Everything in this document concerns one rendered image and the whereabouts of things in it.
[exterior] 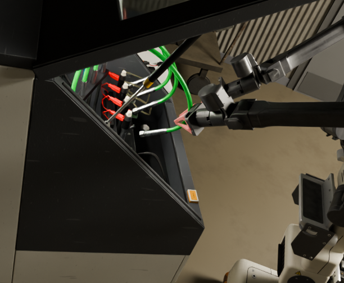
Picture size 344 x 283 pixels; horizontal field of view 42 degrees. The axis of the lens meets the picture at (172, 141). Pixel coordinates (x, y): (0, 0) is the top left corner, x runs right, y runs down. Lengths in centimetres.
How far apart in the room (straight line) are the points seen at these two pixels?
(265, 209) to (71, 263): 180
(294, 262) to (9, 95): 119
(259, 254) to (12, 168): 192
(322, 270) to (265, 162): 179
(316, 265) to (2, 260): 108
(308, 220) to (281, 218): 154
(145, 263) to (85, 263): 21
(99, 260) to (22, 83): 75
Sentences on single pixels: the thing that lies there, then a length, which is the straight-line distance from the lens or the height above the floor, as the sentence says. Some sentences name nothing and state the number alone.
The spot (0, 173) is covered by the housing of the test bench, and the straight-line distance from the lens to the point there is 123.
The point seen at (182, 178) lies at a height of 95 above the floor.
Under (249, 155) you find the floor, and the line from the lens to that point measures 344.
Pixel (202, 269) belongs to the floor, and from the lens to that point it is 261.
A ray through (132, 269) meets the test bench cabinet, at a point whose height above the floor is 69.
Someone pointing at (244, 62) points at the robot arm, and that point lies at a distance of 146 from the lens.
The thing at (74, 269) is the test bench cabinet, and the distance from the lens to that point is 160.
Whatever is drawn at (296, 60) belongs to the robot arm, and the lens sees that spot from 155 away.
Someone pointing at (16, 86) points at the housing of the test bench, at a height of 142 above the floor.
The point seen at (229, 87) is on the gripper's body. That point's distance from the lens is 150.
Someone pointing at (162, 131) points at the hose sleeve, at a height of 115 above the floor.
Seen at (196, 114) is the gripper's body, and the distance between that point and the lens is 133.
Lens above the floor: 205
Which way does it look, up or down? 39 degrees down
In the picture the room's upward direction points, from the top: 21 degrees clockwise
